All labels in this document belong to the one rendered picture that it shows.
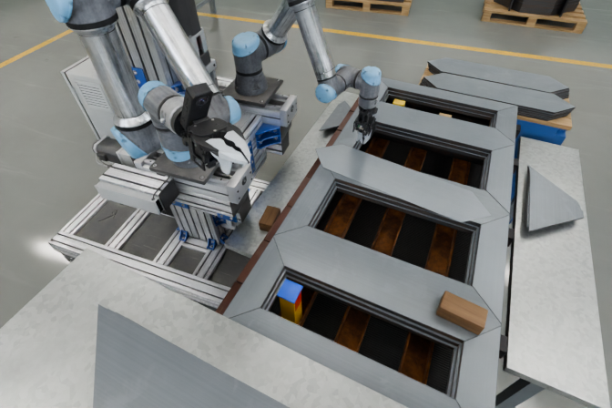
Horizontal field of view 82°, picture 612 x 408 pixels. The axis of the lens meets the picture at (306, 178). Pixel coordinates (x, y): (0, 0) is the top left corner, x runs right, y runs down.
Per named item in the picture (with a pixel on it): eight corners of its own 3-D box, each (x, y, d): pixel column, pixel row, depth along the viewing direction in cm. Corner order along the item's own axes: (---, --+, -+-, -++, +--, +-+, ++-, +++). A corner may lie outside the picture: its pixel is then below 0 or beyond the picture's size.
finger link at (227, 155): (249, 182, 66) (220, 159, 71) (248, 157, 63) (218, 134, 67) (235, 188, 64) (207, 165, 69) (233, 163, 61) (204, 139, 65)
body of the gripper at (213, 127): (236, 158, 74) (204, 134, 80) (234, 124, 69) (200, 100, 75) (205, 173, 70) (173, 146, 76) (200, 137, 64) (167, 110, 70)
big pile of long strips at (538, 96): (567, 89, 203) (573, 80, 199) (571, 127, 177) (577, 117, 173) (428, 63, 227) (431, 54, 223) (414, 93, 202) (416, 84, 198)
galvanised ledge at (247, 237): (369, 101, 222) (369, 96, 220) (267, 265, 139) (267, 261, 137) (339, 94, 228) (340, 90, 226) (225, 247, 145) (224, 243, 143)
